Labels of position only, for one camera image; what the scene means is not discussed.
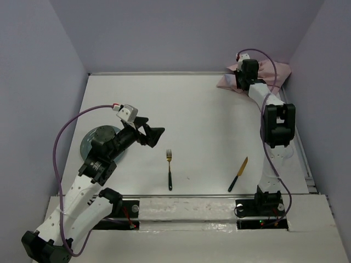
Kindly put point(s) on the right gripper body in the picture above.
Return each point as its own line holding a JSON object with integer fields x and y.
{"x": 239, "y": 77}

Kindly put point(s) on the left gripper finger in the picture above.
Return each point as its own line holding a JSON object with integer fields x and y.
{"x": 151, "y": 136}
{"x": 140, "y": 121}

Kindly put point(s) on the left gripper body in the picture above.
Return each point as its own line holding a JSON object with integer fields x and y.
{"x": 127, "y": 136}

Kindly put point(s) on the pink cloth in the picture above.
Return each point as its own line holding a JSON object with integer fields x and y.
{"x": 265, "y": 72}

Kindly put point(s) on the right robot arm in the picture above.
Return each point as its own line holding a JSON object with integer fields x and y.
{"x": 277, "y": 131}

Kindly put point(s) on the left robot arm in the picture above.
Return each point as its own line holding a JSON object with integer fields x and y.
{"x": 87, "y": 201}

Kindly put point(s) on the teal plate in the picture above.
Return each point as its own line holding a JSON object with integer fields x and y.
{"x": 85, "y": 146}

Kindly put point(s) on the clear drinking glass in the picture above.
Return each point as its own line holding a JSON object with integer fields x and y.
{"x": 289, "y": 152}

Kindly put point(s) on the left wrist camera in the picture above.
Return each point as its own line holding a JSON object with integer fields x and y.
{"x": 126, "y": 112}

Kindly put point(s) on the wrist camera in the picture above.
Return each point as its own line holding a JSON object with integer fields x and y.
{"x": 126, "y": 112}
{"x": 240, "y": 58}

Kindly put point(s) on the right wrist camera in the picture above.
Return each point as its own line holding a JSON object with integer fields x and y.
{"x": 240, "y": 58}

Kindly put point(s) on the gold fork green handle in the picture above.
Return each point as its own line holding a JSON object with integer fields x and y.
{"x": 169, "y": 159}

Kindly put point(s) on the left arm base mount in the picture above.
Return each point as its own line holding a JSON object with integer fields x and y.
{"x": 123, "y": 218}

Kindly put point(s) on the gold knife green handle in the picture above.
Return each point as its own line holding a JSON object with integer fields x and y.
{"x": 239, "y": 173}

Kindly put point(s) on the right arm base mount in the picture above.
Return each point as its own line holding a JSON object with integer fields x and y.
{"x": 251, "y": 217}

